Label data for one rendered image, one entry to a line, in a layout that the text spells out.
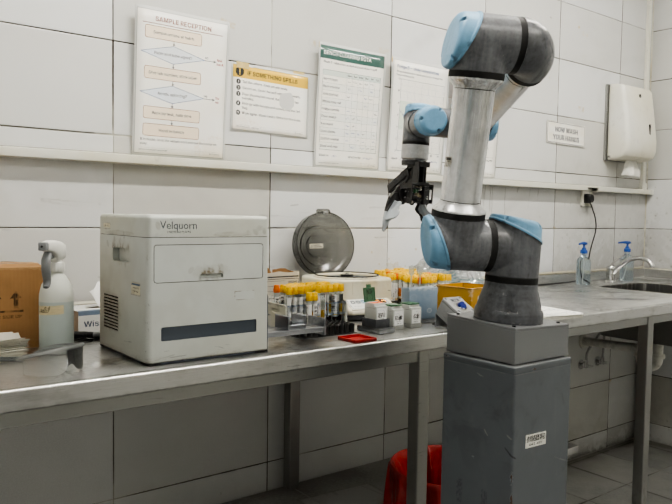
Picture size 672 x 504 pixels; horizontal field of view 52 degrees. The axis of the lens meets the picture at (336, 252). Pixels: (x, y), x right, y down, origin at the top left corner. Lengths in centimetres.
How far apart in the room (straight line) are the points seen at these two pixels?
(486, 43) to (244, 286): 70
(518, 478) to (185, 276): 80
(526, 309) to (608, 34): 247
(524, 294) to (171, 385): 76
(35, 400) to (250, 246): 52
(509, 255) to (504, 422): 35
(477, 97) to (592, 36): 227
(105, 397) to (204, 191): 96
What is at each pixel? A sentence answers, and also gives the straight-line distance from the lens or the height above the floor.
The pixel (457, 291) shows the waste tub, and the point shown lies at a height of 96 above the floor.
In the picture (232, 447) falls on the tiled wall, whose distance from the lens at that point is 235.
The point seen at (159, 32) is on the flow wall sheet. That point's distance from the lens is 214.
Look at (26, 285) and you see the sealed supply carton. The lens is 168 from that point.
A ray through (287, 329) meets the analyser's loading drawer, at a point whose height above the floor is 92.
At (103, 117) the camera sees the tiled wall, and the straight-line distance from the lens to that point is 207.
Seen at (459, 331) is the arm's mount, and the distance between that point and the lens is 159.
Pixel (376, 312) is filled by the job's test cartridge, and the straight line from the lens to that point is 181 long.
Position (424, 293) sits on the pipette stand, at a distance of 201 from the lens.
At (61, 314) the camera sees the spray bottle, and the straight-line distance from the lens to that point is 158.
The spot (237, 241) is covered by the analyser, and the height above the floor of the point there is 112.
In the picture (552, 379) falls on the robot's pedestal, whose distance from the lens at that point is 160.
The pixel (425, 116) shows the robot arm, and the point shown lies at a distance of 180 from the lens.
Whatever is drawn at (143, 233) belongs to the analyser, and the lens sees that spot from 142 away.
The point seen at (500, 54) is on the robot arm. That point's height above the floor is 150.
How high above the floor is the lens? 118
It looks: 3 degrees down
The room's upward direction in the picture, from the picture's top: 1 degrees clockwise
